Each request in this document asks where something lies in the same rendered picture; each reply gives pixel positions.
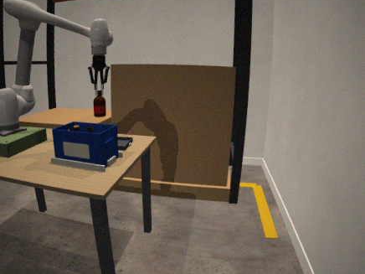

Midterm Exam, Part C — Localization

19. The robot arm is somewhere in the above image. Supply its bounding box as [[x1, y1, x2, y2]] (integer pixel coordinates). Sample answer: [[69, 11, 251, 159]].
[[0, 0, 113, 137]]

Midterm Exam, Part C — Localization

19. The blue bottle crate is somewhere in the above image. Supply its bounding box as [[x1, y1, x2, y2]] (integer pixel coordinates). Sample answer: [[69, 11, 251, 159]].
[[54, 121, 119, 167]]

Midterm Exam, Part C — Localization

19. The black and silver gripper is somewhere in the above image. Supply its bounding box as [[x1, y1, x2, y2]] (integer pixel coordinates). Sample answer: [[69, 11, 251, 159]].
[[88, 55, 110, 96]]

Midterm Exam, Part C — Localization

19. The white flat rail with screws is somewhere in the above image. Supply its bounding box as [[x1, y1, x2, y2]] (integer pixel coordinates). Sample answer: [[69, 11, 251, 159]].
[[51, 152, 123, 172]]

